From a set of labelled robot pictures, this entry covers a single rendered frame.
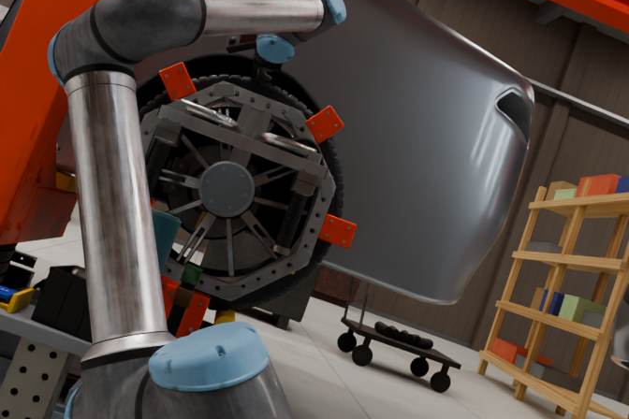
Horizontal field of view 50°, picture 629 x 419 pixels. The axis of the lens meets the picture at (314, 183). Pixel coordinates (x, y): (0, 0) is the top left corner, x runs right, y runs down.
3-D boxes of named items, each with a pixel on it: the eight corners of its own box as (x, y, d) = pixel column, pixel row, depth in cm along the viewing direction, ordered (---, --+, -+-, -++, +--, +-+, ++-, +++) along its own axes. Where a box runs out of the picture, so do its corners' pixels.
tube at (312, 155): (309, 170, 181) (323, 133, 182) (318, 165, 162) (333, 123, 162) (248, 147, 179) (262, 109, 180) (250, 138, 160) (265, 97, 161)
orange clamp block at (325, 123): (314, 147, 188) (340, 129, 189) (317, 144, 181) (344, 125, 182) (300, 126, 188) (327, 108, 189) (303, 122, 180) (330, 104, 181)
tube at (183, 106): (240, 143, 179) (254, 107, 180) (241, 135, 160) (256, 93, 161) (177, 120, 177) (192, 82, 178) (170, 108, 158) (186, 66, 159)
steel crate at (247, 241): (301, 337, 590) (329, 258, 597) (187, 296, 577) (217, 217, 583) (289, 319, 680) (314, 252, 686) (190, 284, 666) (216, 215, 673)
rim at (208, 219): (340, 206, 213) (240, 80, 211) (354, 205, 190) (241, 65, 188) (214, 309, 207) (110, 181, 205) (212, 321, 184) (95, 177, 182)
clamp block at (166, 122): (178, 148, 164) (185, 128, 164) (174, 144, 155) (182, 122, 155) (157, 140, 163) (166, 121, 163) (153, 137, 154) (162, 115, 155)
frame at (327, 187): (285, 318, 184) (353, 134, 189) (287, 323, 177) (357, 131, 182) (94, 251, 179) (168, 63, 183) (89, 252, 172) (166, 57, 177)
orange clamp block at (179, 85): (197, 96, 185) (184, 66, 185) (197, 92, 177) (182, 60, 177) (174, 107, 184) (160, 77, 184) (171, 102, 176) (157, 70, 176)
